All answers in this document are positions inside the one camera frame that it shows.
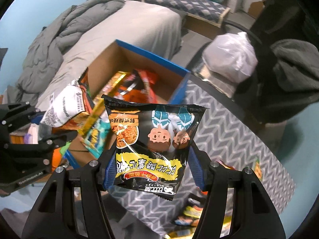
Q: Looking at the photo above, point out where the black noodle snack bag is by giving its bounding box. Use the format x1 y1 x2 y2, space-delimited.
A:
102 95 206 201

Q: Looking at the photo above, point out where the white orange snack bag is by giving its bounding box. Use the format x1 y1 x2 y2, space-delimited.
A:
40 80 95 130

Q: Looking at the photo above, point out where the teal yellow snack bag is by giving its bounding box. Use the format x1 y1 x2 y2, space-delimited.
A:
78 98 110 158

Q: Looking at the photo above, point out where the grey chevron ottoman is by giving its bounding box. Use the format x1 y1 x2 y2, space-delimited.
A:
109 81 295 236

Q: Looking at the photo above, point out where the orange snack bag in box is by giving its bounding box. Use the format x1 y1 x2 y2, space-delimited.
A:
99 69 159 104

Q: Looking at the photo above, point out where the blue cardboard box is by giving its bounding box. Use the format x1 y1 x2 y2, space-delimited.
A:
62 40 190 158

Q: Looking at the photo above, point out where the white plastic bag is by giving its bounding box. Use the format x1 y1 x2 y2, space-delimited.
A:
202 32 258 84

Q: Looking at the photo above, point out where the grey rumpled duvet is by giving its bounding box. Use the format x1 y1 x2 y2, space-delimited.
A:
4 0 125 105

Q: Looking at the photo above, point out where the grey bed mattress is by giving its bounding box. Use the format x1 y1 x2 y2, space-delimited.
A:
36 1 182 111

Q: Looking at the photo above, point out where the checkered bench cushion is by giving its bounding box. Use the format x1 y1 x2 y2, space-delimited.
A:
142 0 230 27

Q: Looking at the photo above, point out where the black office chair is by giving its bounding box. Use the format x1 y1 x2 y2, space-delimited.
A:
221 0 318 123

